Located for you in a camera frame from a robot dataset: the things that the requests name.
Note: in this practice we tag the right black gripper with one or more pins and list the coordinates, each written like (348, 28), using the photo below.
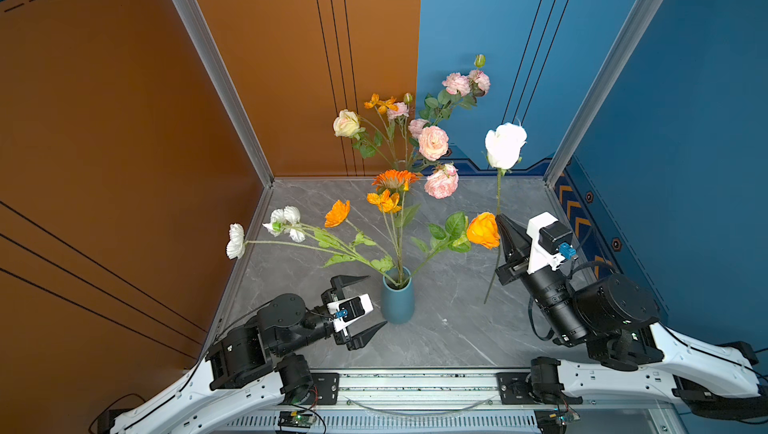
(516, 264)

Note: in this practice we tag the orange rose flower stem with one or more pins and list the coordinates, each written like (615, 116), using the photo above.
(459, 234)

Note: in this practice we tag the blue cylindrical vase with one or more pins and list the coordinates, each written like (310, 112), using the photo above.
(397, 303)

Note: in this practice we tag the large pink ranunculus stem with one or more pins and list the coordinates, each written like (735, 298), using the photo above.
(433, 144)

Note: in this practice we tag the small white bud stem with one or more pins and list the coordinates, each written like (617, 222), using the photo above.
(503, 145)

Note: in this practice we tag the red orange flower stem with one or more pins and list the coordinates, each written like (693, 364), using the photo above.
(388, 197)

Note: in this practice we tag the white poppy flower stem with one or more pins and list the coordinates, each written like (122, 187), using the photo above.
(287, 229)

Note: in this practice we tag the pink rose flower stem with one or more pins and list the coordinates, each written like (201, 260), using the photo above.
(459, 91)

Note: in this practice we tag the pink peony flower stem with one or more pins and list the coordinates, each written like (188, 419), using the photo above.
(403, 130)

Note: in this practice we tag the orange poppy flower stem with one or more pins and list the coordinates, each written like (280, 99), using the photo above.
(381, 103)

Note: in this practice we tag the white rose flower stem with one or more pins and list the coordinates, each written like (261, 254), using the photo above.
(368, 138)

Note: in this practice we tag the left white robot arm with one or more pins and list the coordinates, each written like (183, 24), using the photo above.
(255, 365)

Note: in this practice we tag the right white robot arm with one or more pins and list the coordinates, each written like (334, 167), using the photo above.
(631, 353)

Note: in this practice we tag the left green circuit board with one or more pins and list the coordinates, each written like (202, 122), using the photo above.
(295, 422)

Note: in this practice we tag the right circuit board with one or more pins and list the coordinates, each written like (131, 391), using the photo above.
(550, 422)

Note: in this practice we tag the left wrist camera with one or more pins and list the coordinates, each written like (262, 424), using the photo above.
(347, 311)

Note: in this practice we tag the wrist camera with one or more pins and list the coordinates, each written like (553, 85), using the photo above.
(551, 243)
(347, 311)

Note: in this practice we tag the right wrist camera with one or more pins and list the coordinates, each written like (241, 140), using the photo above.
(551, 243)

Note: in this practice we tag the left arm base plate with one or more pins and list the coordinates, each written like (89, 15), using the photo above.
(322, 390)

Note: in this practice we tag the aluminium front rail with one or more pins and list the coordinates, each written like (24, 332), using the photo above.
(454, 401)

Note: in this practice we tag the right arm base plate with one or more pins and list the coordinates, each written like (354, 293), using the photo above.
(518, 388)

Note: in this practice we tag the right aluminium corner post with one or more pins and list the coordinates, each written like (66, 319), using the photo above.
(632, 31)

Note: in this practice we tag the aluminium corner post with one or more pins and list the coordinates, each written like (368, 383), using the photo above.
(632, 31)
(202, 38)

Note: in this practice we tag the left aluminium corner post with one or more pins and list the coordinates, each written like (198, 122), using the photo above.
(202, 38)

